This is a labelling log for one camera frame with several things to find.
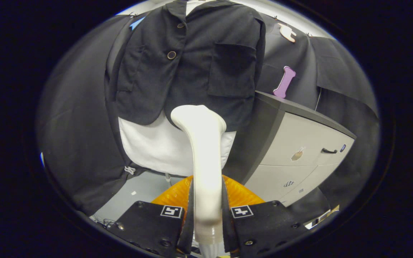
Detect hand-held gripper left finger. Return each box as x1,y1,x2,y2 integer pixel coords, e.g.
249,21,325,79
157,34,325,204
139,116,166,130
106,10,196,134
115,176,194,257

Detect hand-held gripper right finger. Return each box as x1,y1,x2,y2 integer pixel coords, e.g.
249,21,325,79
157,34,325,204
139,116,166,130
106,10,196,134
222,176,309,257

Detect white garment steamer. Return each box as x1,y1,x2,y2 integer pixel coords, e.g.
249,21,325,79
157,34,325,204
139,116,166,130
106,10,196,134
171,105,227,258

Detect white shirt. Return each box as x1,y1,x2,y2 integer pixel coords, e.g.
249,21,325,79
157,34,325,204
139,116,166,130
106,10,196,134
118,0,236,177

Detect black jacket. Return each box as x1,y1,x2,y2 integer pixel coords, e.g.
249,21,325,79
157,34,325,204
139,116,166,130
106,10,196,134
104,0,266,131

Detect cardboard and paper scraps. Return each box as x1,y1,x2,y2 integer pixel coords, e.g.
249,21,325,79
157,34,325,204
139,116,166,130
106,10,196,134
304,205,340,230

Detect grey cabinet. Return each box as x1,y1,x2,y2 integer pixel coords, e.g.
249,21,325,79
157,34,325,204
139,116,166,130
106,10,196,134
223,91,357,207

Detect black backdrop cloth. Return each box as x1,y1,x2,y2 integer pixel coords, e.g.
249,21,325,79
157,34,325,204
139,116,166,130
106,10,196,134
36,13,381,230

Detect black floor cables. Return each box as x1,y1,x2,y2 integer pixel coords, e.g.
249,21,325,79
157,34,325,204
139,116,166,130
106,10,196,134
94,218,117,230

